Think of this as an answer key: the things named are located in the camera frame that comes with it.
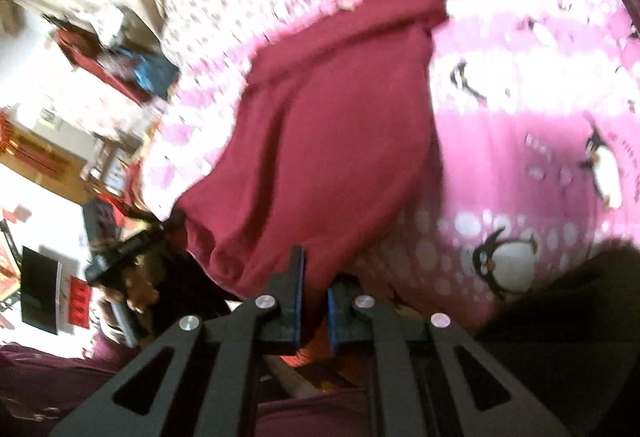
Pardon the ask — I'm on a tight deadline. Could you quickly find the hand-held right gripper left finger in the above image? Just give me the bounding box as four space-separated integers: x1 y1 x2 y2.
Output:
50 246 307 437

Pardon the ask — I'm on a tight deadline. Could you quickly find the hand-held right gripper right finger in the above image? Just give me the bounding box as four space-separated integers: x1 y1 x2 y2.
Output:
326 279 571 437

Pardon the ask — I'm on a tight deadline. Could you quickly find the dark red sweater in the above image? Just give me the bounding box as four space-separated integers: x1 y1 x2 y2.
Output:
172 0 451 343

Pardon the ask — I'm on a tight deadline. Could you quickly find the black screen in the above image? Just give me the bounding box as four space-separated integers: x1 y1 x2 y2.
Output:
20 246 64 334

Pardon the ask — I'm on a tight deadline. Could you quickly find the person's maroon clothing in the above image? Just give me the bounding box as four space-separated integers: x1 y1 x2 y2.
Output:
0 342 371 437

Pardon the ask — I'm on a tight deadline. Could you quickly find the red cabinet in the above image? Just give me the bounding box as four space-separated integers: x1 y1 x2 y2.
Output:
54 27 156 104

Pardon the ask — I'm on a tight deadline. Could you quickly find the dark cloth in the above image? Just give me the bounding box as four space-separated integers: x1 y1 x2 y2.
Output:
472 239 640 423

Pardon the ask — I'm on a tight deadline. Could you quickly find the pink penguin print blanket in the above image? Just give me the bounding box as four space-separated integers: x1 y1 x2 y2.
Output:
140 0 640 338

